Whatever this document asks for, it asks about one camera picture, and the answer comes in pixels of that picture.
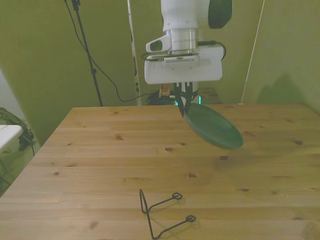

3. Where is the green round plate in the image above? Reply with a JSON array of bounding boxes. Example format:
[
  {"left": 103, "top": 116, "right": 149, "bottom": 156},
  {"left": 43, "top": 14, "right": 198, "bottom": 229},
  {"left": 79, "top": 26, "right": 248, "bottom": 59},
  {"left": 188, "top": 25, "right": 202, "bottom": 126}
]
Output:
[{"left": 184, "top": 102, "right": 245, "bottom": 151}]

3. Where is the green partition panel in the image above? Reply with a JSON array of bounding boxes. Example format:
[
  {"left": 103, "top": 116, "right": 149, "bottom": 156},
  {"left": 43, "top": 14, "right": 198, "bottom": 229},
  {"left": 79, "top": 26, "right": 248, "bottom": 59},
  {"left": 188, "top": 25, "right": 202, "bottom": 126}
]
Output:
[
  {"left": 132, "top": 0, "right": 320, "bottom": 119},
  {"left": 0, "top": 0, "right": 139, "bottom": 149}
]

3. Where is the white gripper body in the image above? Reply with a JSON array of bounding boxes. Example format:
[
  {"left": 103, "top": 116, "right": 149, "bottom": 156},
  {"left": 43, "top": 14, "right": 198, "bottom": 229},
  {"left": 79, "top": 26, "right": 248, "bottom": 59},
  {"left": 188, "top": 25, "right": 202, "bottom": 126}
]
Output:
[{"left": 144, "top": 47, "right": 224, "bottom": 85}]

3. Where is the black tripod pole stand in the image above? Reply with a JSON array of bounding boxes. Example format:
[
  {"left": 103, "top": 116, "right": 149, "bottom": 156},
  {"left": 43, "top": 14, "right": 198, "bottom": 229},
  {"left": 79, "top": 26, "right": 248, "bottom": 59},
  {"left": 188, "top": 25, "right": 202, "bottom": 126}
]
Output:
[{"left": 70, "top": 0, "right": 104, "bottom": 108}]

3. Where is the black wire plate stand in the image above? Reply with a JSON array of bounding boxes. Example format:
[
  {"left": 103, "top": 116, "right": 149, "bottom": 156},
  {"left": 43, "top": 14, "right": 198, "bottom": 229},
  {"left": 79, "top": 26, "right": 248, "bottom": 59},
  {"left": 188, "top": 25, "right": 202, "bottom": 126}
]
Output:
[{"left": 138, "top": 188, "right": 197, "bottom": 240}]

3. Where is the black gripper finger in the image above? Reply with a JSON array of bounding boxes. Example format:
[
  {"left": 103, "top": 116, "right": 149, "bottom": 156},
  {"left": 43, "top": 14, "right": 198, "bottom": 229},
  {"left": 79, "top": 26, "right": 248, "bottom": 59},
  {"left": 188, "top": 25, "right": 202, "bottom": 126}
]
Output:
[
  {"left": 173, "top": 82, "right": 186, "bottom": 119},
  {"left": 184, "top": 82, "right": 195, "bottom": 114}
]

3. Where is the thin white cord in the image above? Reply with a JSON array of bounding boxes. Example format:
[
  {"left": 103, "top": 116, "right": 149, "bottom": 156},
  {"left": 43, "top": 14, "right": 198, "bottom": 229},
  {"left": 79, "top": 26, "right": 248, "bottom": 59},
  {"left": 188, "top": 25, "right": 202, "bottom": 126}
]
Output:
[{"left": 239, "top": 0, "right": 266, "bottom": 106}]

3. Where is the black floor cable bundle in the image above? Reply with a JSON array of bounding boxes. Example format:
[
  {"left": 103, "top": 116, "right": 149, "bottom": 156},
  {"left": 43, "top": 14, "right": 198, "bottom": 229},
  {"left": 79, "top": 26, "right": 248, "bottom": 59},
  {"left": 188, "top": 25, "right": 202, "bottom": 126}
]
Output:
[{"left": 145, "top": 90, "right": 176, "bottom": 106}]

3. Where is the black tripod cable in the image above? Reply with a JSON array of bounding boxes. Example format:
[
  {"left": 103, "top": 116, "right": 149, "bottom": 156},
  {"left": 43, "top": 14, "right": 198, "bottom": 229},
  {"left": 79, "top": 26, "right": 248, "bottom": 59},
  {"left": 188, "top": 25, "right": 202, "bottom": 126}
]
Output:
[{"left": 63, "top": 0, "right": 139, "bottom": 103}]

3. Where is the white side table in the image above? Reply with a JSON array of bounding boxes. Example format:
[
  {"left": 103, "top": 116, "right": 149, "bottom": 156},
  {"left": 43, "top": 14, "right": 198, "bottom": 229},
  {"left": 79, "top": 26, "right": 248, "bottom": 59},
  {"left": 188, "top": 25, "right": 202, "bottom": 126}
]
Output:
[{"left": 0, "top": 124, "right": 23, "bottom": 151}]

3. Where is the red emergency stop button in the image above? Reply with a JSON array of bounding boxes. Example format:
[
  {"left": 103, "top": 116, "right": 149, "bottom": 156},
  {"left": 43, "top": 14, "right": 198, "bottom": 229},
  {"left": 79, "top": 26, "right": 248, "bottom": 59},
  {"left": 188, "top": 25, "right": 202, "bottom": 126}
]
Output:
[{"left": 159, "top": 84, "right": 176, "bottom": 99}]

